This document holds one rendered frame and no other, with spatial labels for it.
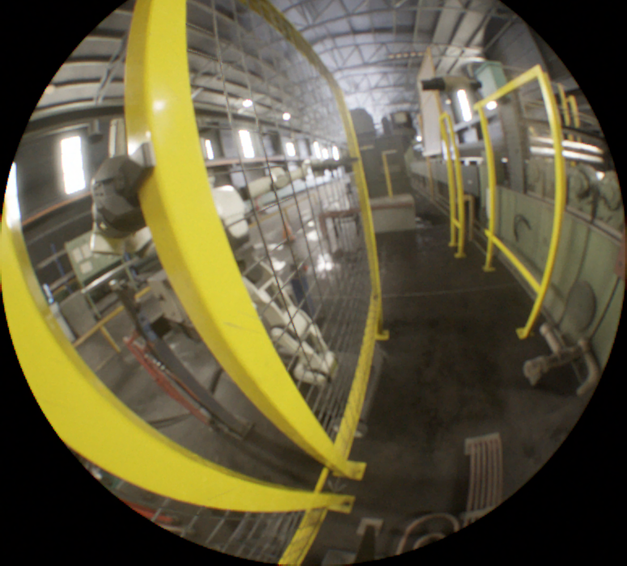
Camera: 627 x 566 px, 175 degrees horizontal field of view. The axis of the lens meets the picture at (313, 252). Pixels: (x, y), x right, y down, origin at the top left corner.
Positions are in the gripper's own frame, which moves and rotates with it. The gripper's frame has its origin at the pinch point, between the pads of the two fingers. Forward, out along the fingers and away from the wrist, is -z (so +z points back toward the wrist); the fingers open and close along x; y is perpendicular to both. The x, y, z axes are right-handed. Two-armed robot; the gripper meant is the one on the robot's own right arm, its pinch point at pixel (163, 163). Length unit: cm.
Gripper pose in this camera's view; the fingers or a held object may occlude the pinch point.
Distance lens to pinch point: 20.2
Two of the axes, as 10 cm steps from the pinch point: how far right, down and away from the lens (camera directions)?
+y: 2.3, 9.1, 3.5
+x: 3.3, -4.1, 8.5
